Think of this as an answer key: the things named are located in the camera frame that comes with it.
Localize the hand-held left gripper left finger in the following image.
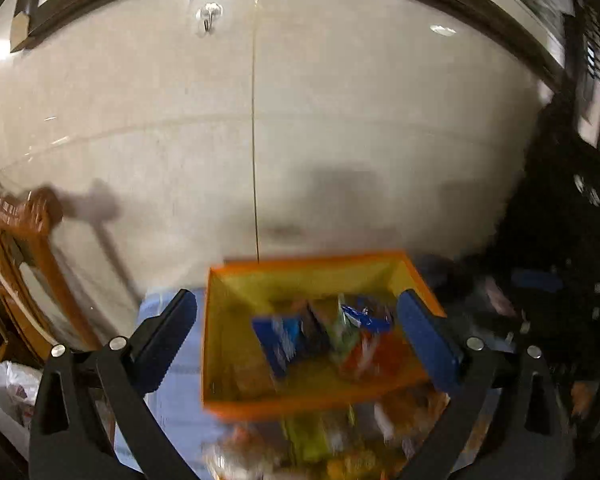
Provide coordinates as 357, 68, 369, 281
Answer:
28, 289, 201, 480

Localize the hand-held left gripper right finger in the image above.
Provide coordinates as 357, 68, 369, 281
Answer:
395, 289, 565, 480

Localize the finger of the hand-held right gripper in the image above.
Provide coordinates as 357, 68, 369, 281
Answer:
510, 269, 565, 293

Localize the orange red snack packet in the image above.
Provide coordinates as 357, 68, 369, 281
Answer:
340, 332, 413, 382

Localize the grey pink snack packet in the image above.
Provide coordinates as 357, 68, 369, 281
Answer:
420, 255, 516, 318

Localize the blue white snack packet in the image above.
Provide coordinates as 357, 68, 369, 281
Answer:
341, 305, 394, 334

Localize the yellow orange snack bag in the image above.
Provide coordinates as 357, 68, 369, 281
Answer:
377, 390, 452, 448

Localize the green snack packet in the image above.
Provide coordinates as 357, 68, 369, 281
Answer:
330, 300, 363, 363

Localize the orange plastic bin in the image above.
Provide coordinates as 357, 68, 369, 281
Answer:
201, 251, 448, 421

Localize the heap of mixed snack packets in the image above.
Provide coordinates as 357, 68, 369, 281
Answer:
205, 390, 483, 480

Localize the light blue tablecloth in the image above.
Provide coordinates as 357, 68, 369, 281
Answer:
114, 285, 493, 480

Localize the white plastic bag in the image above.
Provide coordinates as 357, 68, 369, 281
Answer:
0, 354, 42, 443

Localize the carved wooden chair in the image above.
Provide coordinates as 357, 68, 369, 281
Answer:
0, 187, 105, 363

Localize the dark shelf unit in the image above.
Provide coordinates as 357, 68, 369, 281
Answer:
562, 0, 600, 161

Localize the clear adhesive wall hook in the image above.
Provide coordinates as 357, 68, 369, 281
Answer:
186, 0, 234, 37

